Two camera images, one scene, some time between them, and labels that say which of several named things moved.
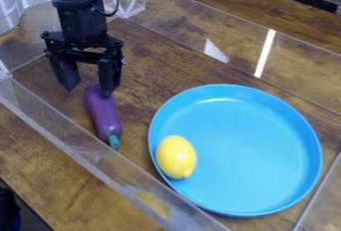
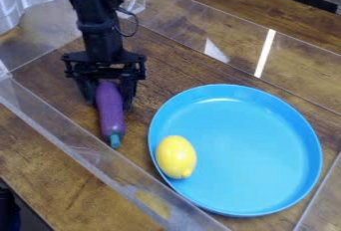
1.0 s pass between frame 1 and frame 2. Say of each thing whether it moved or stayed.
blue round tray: stayed
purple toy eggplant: moved
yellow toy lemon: stayed
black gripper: moved
